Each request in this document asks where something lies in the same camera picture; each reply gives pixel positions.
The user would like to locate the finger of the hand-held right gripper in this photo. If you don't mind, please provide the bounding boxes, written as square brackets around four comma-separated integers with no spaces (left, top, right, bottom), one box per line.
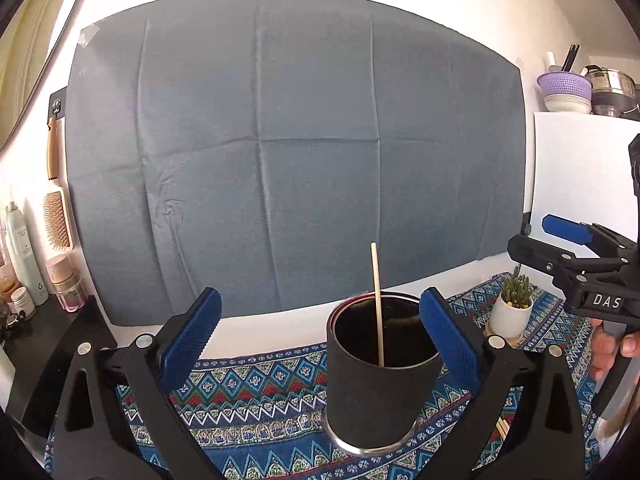
[507,234,596,291]
[542,214,636,263]

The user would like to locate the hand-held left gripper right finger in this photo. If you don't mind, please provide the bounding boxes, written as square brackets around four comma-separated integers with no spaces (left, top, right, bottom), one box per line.
[419,287,586,480]

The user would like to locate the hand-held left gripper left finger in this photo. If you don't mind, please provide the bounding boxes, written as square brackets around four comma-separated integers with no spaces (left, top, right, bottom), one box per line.
[50,287,223,480]

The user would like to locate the black cylindrical utensil holder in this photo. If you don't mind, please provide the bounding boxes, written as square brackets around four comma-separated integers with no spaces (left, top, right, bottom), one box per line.
[324,292,443,456]

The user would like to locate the person's right hand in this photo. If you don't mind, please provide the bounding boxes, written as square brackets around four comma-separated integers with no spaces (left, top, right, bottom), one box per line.
[589,317,640,383]

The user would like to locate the white board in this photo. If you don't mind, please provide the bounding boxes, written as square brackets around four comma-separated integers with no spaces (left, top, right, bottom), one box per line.
[530,111,640,261]

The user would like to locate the cactus in white pot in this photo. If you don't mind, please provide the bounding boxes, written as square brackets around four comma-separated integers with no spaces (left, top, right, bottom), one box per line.
[489,266,535,347]

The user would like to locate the round wooden coaster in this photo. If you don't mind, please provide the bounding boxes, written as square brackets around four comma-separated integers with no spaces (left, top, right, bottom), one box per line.
[484,324,526,347]

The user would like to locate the blue patterned tablecloth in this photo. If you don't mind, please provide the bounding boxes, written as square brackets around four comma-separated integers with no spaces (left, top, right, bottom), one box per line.
[42,270,608,480]

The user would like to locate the white bowl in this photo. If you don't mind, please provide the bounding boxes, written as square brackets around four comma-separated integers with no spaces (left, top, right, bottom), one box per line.
[544,94,592,115]

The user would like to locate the pink capped bottle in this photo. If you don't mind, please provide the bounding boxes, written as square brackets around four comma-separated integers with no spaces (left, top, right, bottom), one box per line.
[45,254,87,311]

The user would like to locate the purple colander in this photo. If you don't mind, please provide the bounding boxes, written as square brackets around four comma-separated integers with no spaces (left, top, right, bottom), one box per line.
[537,71,593,98]

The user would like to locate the black side table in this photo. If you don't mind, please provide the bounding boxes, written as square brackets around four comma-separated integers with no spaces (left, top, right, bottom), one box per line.
[0,295,118,441]

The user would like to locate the steel cooking pot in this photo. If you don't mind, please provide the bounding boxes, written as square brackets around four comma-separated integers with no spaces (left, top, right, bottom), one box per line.
[582,65,638,96]

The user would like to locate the small white lidded jar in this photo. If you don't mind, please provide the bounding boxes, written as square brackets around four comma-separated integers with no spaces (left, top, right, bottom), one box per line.
[10,287,36,318]

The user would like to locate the wooden hairbrush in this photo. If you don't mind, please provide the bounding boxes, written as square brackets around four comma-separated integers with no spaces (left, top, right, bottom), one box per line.
[42,115,76,251]

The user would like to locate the white spray bottle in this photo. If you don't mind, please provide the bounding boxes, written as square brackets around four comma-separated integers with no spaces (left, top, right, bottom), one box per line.
[4,201,50,306]

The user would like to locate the grey backdrop cloth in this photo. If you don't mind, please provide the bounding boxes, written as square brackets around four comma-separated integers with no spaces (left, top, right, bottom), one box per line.
[65,0,526,326]

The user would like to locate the oval wall mirror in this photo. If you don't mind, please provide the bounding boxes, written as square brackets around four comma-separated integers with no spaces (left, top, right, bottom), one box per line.
[0,0,86,151]

